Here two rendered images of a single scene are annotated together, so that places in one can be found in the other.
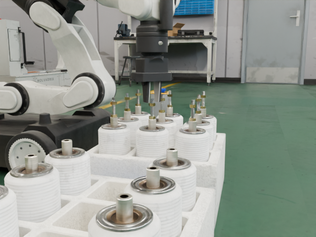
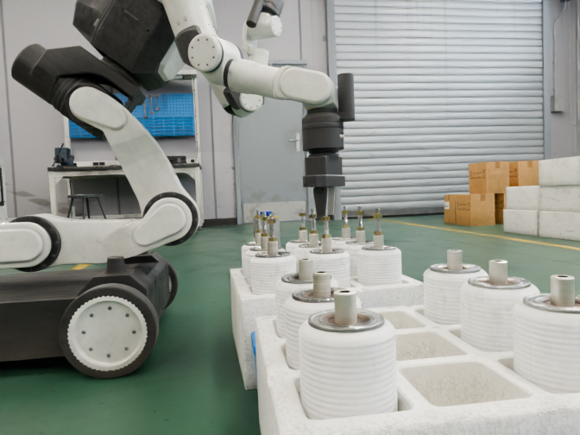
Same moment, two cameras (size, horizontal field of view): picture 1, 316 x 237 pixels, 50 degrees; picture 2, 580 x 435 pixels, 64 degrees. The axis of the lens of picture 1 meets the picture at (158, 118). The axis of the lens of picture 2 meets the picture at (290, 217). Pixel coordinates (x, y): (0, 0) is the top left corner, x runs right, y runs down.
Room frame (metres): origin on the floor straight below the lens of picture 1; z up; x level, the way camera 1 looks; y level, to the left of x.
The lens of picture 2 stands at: (0.10, 0.51, 0.38)
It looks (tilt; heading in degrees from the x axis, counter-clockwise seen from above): 3 degrees down; 335
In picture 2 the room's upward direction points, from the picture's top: 2 degrees counter-clockwise
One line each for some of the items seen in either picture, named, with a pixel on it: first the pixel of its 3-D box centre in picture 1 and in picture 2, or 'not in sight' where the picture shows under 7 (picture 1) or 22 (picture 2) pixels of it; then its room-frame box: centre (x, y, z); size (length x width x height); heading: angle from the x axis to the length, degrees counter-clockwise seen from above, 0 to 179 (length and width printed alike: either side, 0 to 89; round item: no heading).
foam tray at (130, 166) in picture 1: (161, 169); (316, 312); (1.08, -0.01, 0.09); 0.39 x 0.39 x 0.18; 76
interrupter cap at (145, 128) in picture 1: (152, 129); (326, 251); (0.96, 0.02, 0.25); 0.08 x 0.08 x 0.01
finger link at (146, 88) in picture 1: (145, 91); (319, 201); (0.95, 0.04, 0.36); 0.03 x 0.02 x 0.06; 32
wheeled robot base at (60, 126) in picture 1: (21, 117); (34, 275); (1.49, 0.61, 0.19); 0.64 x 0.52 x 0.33; 74
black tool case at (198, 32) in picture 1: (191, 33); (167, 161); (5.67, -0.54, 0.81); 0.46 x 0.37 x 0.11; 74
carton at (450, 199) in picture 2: not in sight; (462, 208); (3.70, -3.17, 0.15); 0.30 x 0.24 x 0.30; 72
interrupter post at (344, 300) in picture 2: not in sight; (345, 307); (0.49, 0.27, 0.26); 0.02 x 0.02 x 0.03
